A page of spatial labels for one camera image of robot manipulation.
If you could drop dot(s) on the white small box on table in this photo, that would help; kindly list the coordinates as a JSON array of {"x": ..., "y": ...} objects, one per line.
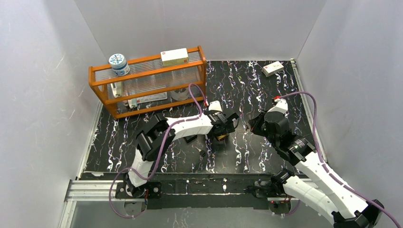
[{"x": 272, "y": 68}]

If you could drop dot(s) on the blue white round tin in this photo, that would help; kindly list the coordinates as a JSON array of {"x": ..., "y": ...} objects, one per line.
[{"x": 119, "y": 64}]

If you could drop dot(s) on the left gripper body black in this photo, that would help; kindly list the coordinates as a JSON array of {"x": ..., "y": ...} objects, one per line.
[{"x": 225, "y": 126}]

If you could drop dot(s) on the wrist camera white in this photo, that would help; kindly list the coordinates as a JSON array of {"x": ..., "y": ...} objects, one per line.
[
  {"x": 280, "y": 105},
  {"x": 214, "y": 106}
]

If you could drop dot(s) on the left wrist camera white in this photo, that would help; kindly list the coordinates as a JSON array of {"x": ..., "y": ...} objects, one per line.
[{"x": 214, "y": 106}]

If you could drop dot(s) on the orange wooden shelf rack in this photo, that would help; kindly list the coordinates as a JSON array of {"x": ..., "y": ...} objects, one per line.
[{"x": 147, "y": 76}]

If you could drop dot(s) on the long shackle brass padlock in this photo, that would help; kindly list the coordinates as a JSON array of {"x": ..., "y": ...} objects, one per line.
[{"x": 221, "y": 137}]

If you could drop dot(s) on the black head key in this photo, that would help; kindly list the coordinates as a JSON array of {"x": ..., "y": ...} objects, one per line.
[{"x": 202, "y": 152}]

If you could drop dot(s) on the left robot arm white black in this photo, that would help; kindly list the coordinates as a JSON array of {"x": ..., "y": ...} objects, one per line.
[{"x": 154, "y": 139}]

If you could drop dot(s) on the white blue item bottom shelf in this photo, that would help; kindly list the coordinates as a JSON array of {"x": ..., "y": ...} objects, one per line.
[{"x": 131, "y": 103}]

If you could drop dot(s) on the black padlock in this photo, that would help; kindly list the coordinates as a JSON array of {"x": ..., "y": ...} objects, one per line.
[{"x": 190, "y": 138}]

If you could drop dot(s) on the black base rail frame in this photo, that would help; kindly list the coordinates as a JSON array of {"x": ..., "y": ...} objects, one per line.
[{"x": 182, "y": 190}]

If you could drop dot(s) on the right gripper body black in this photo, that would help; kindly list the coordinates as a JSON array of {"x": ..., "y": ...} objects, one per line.
[{"x": 257, "y": 122}]

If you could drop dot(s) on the white olive box on shelf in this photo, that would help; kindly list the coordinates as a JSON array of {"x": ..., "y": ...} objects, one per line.
[{"x": 174, "y": 57}]

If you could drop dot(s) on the clear tape roll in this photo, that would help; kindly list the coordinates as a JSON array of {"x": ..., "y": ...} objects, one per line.
[{"x": 180, "y": 94}]

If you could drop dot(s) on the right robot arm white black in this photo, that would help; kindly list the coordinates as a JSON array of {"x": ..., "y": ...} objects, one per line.
[{"x": 330, "y": 198}]

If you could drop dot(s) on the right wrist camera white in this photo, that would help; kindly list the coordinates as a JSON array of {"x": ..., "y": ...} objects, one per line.
[{"x": 280, "y": 105}]

